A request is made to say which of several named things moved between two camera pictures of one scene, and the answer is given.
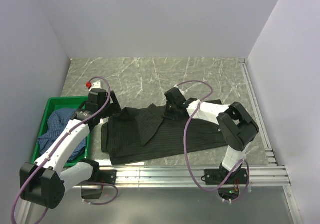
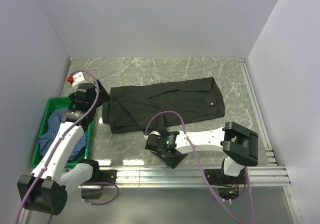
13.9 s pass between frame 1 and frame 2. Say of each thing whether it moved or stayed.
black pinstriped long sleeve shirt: moved
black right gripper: moved
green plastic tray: stayed
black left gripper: moved
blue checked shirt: stayed
